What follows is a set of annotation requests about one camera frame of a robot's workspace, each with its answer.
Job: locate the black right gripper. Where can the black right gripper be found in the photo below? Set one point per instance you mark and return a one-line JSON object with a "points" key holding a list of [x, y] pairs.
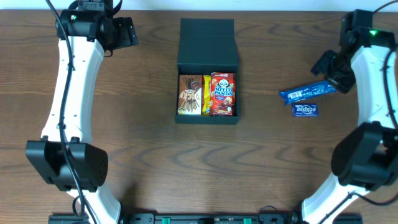
{"points": [[325, 64]]}

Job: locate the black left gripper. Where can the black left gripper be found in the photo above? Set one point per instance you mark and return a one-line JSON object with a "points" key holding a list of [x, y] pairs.
{"points": [[125, 33]]}

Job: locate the blue Oreo cookie pack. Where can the blue Oreo cookie pack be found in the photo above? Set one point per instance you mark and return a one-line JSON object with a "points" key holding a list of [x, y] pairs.
{"points": [[307, 92]]}

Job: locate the blue Eclipse mint tin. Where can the blue Eclipse mint tin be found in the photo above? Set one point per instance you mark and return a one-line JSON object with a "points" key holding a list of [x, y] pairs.
{"points": [[305, 110]]}

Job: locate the dark green box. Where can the dark green box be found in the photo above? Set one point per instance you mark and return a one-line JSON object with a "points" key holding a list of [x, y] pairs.
{"points": [[207, 46]]}

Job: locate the brown Pocky box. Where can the brown Pocky box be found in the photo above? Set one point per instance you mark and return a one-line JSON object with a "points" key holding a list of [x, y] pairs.
{"points": [[189, 95]]}

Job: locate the yellow Hacks candy bag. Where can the yellow Hacks candy bag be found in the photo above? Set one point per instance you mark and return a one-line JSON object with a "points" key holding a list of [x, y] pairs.
{"points": [[205, 96]]}

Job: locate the red Hello Panda box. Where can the red Hello Panda box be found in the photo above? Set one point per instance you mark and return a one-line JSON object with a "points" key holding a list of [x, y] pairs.
{"points": [[222, 94]]}

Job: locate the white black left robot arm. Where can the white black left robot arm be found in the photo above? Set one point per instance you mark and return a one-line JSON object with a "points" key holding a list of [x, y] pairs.
{"points": [[88, 32]]}

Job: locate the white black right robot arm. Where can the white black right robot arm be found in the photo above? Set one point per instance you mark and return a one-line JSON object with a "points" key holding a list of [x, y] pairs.
{"points": [[367, 158]]}

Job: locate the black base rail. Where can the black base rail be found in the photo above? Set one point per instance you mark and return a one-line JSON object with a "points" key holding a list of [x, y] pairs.
{"points": [[267, 218]]}

